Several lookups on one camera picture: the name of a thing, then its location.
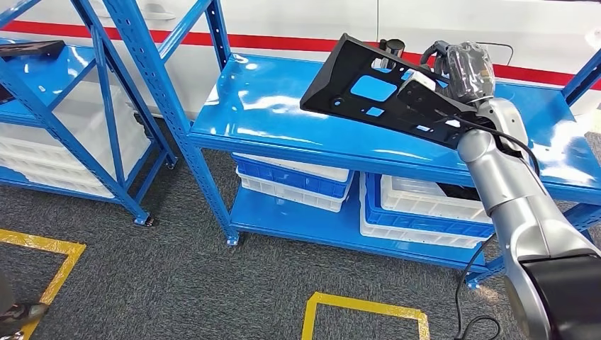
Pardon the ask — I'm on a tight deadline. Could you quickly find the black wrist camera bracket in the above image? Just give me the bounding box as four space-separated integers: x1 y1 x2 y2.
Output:
398 80 478 124

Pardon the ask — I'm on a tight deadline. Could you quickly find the blue steel shelf rack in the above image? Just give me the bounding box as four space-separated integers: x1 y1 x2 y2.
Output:
101 0 601 290
0 0 179 227

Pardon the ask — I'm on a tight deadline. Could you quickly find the black hanging tether cable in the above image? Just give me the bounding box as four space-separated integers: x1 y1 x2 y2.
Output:
453 234 502 340

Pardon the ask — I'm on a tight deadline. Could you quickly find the person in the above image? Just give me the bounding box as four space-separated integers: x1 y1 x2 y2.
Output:
0 271 50 340

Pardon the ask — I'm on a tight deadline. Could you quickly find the blue plastic crate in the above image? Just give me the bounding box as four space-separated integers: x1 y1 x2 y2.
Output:
364 172 495 239
233 157 354 200

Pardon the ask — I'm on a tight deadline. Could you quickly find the black cylindrical object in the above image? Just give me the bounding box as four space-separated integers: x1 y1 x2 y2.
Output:
378 38 407 70

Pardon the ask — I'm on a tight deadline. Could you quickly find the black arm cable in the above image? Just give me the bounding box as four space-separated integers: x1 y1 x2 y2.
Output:
437 112 541 177

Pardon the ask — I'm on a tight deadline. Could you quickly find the black plastic panel part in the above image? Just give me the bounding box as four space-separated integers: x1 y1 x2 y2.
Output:
299 33 485 151
0 40 67 60
437 181 481 202

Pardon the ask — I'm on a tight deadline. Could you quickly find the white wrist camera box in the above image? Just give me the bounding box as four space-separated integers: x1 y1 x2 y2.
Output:
403 70 437 92

